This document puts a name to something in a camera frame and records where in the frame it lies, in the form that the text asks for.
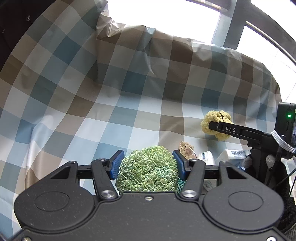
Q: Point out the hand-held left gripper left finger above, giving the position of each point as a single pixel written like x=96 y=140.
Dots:
x=116 y=165

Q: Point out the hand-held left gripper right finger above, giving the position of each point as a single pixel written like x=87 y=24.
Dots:
x=177 y=164

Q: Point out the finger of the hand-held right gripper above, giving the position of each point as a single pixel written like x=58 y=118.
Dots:
x=231 y=129

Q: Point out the yellow fuzzy ball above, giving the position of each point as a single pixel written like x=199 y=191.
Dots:
x=209 y=118

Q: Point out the green scrubber ball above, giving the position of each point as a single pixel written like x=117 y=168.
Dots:
x=145 y=169

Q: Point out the person's right hand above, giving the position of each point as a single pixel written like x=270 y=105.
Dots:
x=259 y=166

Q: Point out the blue and brown checked cloth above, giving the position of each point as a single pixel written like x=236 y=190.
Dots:
x=92 y=104

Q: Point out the grey window frame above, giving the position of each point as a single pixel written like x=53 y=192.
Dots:
x=227 y=25

